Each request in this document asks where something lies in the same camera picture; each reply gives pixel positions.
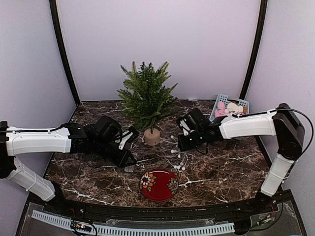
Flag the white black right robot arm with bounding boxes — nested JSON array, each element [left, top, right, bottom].
[[176, 103, 305, 213]]

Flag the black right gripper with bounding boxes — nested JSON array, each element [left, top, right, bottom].
[[178, 128, 206, 151]]

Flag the black front rail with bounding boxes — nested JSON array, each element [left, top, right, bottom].
[[65, 199, 271, 220]]

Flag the pink felt ornament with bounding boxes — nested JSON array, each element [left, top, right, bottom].
[[214, 109, 229, 118]]

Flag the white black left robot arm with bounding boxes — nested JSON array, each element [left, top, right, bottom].
[[0, 116, 139, 214]]

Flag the white ball string lights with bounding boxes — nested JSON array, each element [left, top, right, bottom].
[[124, 134, 190, 173]]

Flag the white slotted cable duct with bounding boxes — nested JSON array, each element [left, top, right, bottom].
[[31, 210, 235, 236]]

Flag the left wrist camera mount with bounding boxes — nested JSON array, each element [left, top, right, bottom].
[[118, 126, 139, 150]]

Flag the light blue plastic basket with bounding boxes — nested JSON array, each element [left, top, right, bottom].
[[209, 93, 250, 121]]

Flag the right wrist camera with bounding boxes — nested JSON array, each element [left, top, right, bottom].
[[179, 119, 191, 136]]

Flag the white felt ornament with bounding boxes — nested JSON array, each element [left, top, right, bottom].
[[227, 102, 244, 113]]

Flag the small green christmas tree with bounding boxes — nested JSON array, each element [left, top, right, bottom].
[[118, 61, 177, 146]]

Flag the red floral plate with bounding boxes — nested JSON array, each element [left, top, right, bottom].
[[139, 168, 179, 202]]

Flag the small circuit board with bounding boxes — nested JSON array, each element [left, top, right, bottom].
[[70, 221, 87, 230]]

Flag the pink fluffy pompom ornament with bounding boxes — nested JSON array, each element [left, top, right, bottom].
[[217, 101, 225, 110]]

